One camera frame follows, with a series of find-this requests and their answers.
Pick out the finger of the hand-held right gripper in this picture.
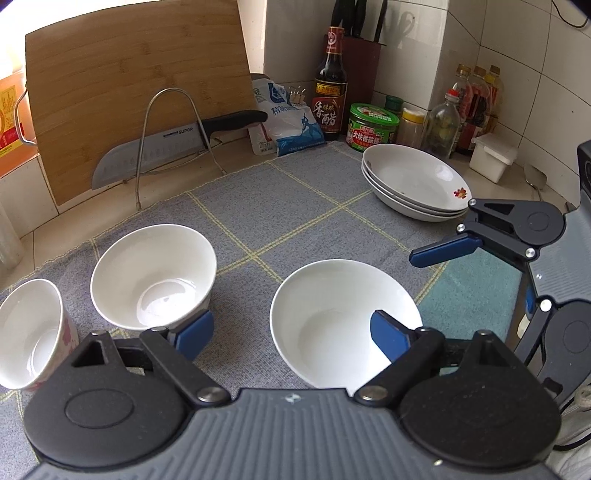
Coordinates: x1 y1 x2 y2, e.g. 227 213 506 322
512 286 568 407
409 198 539 273

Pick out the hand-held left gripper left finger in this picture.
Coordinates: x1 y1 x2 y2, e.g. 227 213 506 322
69 310 232 408

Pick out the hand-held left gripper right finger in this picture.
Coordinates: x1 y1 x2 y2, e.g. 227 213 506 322
353 310 513 408

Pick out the white fruit-print plate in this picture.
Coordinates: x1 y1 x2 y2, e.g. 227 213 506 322
369 178 467 223
361 143 472 214
362 164 469 219

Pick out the plain white bowl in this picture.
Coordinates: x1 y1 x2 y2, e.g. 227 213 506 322
90 224 218 331
270 260 424 390

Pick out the white plastic box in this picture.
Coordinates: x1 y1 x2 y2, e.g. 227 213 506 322
469 134 518 183

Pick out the yellow-lidded spice jar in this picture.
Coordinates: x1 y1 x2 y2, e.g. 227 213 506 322
397 107 426 148

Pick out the clear red-capped glass bottle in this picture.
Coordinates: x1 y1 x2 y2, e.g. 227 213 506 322
422 89 462 158

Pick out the white cloth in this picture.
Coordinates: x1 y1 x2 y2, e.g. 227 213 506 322
547 385 591 480

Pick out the green-lidded sauce jar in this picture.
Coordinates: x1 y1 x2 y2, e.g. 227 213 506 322
346 103 400 153

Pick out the grey checked cloth mat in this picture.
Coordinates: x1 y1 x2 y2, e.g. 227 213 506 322
0 141 532 467

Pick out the yellow-capped condiment bottle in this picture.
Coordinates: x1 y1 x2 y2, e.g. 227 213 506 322
470 66 491 139
450 65 476 155
485 65 503 134

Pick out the white pink-floral bowl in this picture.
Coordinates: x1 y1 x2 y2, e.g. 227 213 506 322
0 279 79 393

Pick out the dark vinegar bottle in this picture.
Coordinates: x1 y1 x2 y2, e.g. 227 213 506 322
313 26 349 141

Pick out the white blue salt bag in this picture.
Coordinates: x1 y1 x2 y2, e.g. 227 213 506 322
248 76 326 157

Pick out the dark knife block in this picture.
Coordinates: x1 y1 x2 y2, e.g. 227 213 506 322
330 0 387 116

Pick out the bamboo cutting board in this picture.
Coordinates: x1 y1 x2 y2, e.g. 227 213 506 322
14 0 266 207

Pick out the orange-label cooking wine bottle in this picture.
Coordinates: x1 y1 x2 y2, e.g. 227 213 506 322
0 69 38 178

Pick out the metal wire rack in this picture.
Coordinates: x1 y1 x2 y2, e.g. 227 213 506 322
135 88 227 209

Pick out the black-handled kitchen knife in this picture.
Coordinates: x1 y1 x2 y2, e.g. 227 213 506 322
91 110 269 190

